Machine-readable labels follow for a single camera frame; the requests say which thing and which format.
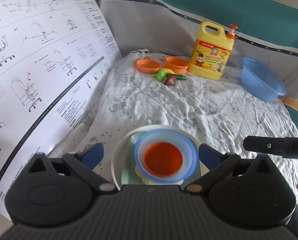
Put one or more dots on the large blue plastic basin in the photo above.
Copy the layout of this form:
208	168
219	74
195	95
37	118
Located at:
260	81

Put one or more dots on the green toy vegetable piece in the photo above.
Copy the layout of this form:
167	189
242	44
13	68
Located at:
161	75

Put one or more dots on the teal and grey blanket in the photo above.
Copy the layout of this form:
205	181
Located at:
267	30

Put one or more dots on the white instruction sheet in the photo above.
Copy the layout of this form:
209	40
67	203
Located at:
54	55

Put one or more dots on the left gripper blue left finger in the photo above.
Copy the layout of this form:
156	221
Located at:
88	159

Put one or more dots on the toy cucumber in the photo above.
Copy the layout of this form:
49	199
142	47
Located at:
180	77

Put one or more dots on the translucent blue bowl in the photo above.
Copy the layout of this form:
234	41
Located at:
165	136

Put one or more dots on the white round plate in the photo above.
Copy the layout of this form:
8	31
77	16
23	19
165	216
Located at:
118	155

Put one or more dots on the white patterned table cloth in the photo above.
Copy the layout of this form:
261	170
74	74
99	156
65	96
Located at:
218	113

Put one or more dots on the green square plate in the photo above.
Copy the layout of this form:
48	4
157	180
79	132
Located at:
130	175

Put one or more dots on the dark orange small bowl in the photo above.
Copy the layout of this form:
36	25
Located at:
162	159

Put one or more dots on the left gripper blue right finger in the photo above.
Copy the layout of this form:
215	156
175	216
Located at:
211	158

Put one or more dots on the yellow detergent jug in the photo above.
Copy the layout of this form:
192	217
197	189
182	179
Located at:
212	49

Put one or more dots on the orange toy pot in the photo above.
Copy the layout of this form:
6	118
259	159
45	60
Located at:
177	65

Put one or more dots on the toy banana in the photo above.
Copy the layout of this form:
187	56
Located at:
167	70

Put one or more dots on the orange toy pan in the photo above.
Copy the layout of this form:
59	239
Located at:
147	66

